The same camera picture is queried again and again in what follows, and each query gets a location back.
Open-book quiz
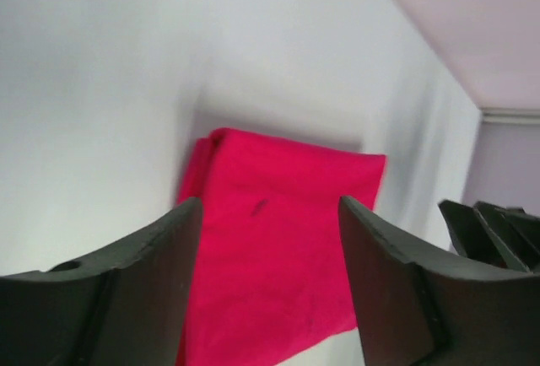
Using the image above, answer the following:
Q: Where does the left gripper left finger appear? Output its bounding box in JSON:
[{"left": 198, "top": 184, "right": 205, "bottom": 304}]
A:
[{"left": 1, "top": 198, "right": 203, "bottom": 365}]

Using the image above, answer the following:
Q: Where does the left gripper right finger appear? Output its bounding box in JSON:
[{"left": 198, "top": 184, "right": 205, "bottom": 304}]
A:
[{"left": 338, "top": 196, "right": 539, "bottom": 365}]

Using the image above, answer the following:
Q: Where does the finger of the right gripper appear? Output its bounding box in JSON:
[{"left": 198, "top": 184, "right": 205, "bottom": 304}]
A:
[{"left": 439, "top": 200, "right": 539, "bottom": 273}]

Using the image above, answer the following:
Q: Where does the magenta red t-shirt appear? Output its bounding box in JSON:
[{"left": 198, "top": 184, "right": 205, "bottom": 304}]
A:
[{"left": 177, "top": 128, "right": 386, "bottom": 365}]

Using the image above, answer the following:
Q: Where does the right corner aluminium post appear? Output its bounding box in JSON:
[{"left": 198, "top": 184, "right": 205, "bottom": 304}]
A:
[{"left": 482, "top": 108, "right": 540, "bottom": 126}]

